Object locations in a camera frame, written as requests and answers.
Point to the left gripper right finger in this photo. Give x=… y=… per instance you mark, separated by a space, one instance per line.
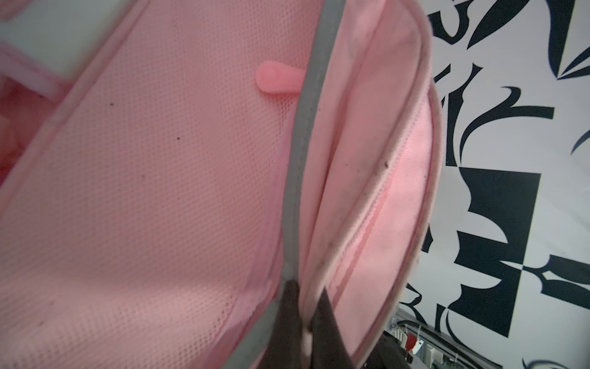
x=328 y=349

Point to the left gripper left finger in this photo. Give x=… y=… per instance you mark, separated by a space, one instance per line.
x=284 y=348

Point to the pink student backpack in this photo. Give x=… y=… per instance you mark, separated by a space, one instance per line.
x=154 y=206

